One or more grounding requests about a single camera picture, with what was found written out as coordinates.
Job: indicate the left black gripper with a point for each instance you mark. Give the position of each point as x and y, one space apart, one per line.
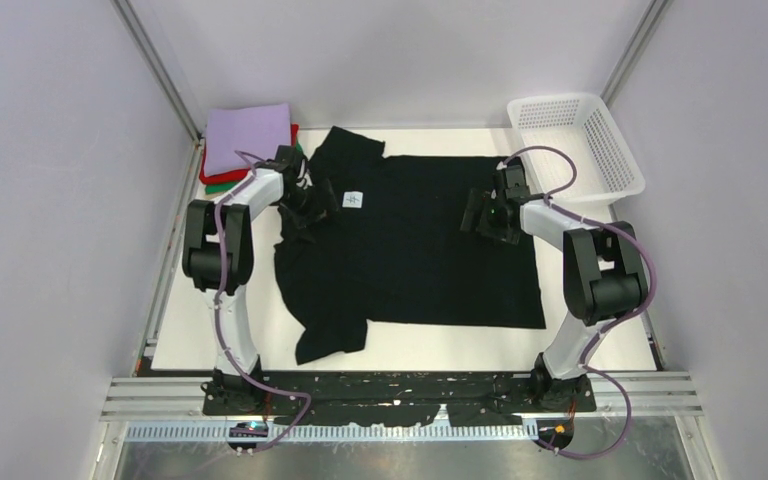
308 209

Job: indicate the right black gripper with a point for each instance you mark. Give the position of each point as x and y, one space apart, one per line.
483 213

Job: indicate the black t shirt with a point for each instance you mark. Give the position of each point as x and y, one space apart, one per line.
400 256

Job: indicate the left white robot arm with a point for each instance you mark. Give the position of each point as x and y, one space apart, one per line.
218 255

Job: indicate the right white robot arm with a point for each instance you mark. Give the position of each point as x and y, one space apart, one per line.
604 277

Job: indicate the folded red t shirt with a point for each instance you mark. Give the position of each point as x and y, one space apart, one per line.
239 174

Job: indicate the folded green t shirt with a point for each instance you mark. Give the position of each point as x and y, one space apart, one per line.
221 188

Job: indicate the folded lavender t shirt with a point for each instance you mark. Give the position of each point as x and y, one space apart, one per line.
256 130

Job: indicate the white plastic basket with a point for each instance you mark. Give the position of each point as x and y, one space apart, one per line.
580 125

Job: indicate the white slotted cable duct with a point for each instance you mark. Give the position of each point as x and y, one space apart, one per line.
261 432

